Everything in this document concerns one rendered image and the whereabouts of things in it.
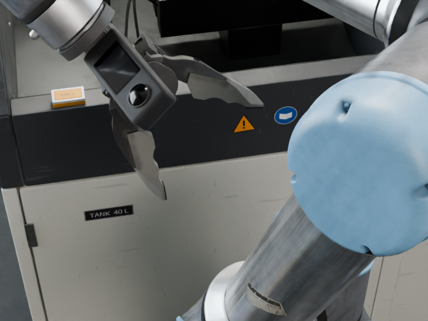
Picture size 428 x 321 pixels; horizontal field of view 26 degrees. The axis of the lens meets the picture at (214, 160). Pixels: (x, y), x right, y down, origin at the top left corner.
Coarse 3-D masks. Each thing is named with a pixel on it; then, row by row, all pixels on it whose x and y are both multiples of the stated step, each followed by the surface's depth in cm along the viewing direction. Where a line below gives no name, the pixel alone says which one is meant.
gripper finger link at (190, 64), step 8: (168, 56) 97; (176, 56) 97; (184, 56) 97; (168, 64) 96; (176, 64) 96; (184, 64) 96; (192, 64) 96; (200, 64) 97; (176, 72) 96; (184, 72) 97; (192, 72) 97; (200, 72) 97; (208, 72) 97; (216, 72) 97; (184, 80) 97
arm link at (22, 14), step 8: (0, 0) 92; (8, 0) 91; (16, 0) 90; (24, 0) 90; (32, 0) 90; (40, 0) 90; (48, 0) 90; (8, 8) 92; (16, 8) 91; (24, 8) 91; (32, 8) 91; (40, 8) 91; (16, 16) 93; (24, 16) 92; (32, 16) 91
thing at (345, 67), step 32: (288, 64) 150; (320, 64) 150; (352, 64) 150; (32, 96) 145; (96, 96) 144; (288, 96) 149; (32, 128) 144; (64, 128) 145; (96, 128) 146; (160, 128) 149; (192, 128) 150; (224, 128) 152; (256, 128) 153; (288, 128) 154; (32, 160) 149; (64, 160) 150; (96, 160) 151; (160, 160) 154; (192, 160) 156
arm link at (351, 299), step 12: (372, 264) 103; (360, 276) 102; (348, 288) 102; (360, 288) 104; (336, 300) 101; (348, 300) 103; (360, 300) 106; (324, 312) 100; (336, 312) 102; (348, 312) 105; (360, 312) 109
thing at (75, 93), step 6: (60, 90) 143; (66, 90) 143; (72, 90) 143; (78, 90) 143; (54, 96) 143; (60, 96) 142; (66, 96) 142; (72, 96) 142; (78, 96) 143; (78, 102) 142; (84, 102) 143
